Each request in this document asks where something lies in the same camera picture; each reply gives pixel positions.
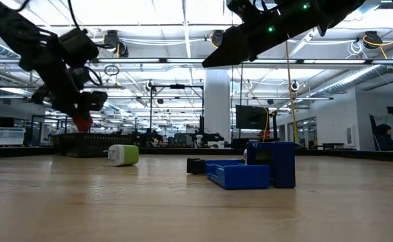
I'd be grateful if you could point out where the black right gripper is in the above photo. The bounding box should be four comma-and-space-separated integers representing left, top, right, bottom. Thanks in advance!
201, 0, 318, 68

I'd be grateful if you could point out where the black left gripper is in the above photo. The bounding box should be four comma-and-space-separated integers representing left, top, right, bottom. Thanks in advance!
31, 65, 109, 119

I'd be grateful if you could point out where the green and white plug adapter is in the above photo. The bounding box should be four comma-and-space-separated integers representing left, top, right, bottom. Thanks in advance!
107, 144, 140, 167

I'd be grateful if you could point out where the black box with grey window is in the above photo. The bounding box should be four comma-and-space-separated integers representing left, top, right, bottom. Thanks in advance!
186, 157, 208, 175

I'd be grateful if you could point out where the dark blue box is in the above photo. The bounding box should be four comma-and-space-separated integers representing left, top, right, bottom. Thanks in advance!
245, 140, 296, 189

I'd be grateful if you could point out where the black mesh basket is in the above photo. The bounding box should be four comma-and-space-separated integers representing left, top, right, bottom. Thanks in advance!
51, 132, 140, 158

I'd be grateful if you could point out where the white pillar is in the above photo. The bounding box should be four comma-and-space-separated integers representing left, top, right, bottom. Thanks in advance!
204, 69, 231, 144

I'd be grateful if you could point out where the black monitor on stand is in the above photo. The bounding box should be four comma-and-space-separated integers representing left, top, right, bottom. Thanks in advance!
234, 104, 270, 130

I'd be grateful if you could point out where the clear plastic bin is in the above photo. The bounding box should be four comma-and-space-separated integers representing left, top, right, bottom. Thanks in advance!
0, 126, 26, 146

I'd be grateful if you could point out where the person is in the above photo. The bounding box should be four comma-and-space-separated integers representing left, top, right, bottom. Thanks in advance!
374, 123, 393, 152

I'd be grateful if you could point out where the black hanging cable loop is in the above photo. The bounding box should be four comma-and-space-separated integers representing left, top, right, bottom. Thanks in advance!
103, 64, 120, 77

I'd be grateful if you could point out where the black gantry frame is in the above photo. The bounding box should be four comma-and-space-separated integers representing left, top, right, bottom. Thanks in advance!
148, 83, 206, 135

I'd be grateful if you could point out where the thick yellow hanging cable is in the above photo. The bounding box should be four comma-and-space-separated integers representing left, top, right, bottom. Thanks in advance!
284, 40, 300, 145

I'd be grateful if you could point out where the thin yellow cable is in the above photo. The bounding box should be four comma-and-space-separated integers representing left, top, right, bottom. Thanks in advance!
262, 106, 271, 142

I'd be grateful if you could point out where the black table frame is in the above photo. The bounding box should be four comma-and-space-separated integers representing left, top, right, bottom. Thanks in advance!
0, 145, 393, 164

